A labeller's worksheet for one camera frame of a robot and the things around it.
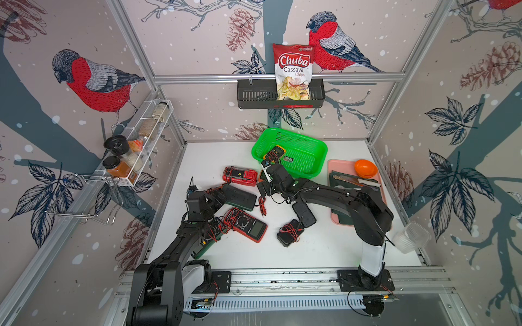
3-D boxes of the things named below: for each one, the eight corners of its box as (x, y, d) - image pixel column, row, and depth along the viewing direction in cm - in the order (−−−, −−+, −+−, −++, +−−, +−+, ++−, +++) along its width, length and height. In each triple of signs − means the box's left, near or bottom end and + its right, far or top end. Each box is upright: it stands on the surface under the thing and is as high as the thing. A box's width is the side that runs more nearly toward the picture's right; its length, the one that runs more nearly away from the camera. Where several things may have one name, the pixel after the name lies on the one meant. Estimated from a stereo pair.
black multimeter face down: (217, 200, 96) (215, 196, 92) (226, 186, 101) (224, 182, 97) (252, 214, 91) (251, 210, 88) (259, 199, 96) (258, 194, 93)
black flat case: (305, 229, 87) (307, 225, 84) (291, 208, 94) (291, 204, 90) (315, 222, 89) (317, 219, 86) (300, 203, 95) (301, 199, 92)
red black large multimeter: (218, 230, 87) (217, 228, 85) (229, 208, 94) (228, 205, 92) (261, 246, 83) (260, 243, 81) (269, 222, 90) (269, 219, 87)
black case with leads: (283, 250, 82) (284, 247, 79) (274, 233, 86) (274, 230, 83) (305, 236, 86) (307, 233, 83) (295, 221, 90) (296, 218, 87)
